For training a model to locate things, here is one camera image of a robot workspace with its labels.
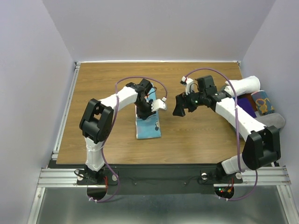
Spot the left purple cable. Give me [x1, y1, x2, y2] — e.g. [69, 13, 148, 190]
[88, 77, 169, 203]

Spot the purple cable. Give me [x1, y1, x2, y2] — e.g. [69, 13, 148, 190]
[181, 68, 259, 202]
[88, 77, 169, 203]

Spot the black mounting base plate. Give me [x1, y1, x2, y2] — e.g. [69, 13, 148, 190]
[50, 162, 242, 196]

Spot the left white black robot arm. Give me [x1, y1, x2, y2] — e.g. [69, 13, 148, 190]
[79, 79, 156, 184]

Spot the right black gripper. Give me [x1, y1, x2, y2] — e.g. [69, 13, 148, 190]
[172, 87, 206, 116]

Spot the white rolled towel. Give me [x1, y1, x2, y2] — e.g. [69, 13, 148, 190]
[224, 76, 261, 97]

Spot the blue polka dot towel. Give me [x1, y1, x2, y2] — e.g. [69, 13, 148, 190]
[135, 79, 162, 140]

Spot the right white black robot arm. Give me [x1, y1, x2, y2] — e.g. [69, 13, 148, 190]
[172, 76, 281, 182]

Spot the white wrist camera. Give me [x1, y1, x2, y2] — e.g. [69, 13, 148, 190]
[180, 76, 194, 95]
[151, 99, 167, 112]

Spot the aluminium extrusion frame rail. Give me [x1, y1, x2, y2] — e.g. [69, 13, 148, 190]
[27, 62, 292, 224]

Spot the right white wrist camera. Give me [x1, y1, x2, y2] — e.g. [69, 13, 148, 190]
[180, 76, 194, 95]

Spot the grey rolled towel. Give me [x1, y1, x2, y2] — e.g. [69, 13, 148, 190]
[255, 113, 285, 129]

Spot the yellow and blue cartoon towel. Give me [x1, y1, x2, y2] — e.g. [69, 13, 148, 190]
[251, 90, 275, 116]

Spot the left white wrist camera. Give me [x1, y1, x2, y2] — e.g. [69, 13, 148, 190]
[151, 99, 167, 112]

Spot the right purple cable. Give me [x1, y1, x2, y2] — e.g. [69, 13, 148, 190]
[181, 68, 259, 202]

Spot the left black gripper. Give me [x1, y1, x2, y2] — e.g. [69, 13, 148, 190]
[135, 98, 156, 120]

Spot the purple rolled towel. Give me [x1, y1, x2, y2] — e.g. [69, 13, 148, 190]
[237, 98, 256, 118]

